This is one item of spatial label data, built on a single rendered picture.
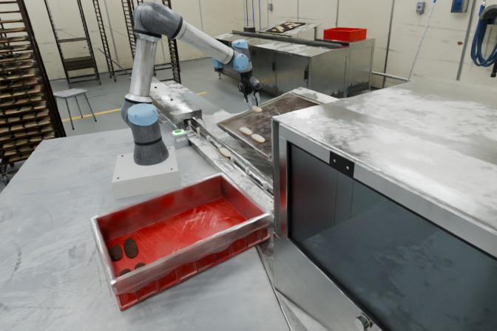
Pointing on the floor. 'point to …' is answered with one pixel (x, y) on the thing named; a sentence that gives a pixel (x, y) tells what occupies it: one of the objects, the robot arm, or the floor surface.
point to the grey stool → (75, 100)
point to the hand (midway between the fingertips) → (254, 106)
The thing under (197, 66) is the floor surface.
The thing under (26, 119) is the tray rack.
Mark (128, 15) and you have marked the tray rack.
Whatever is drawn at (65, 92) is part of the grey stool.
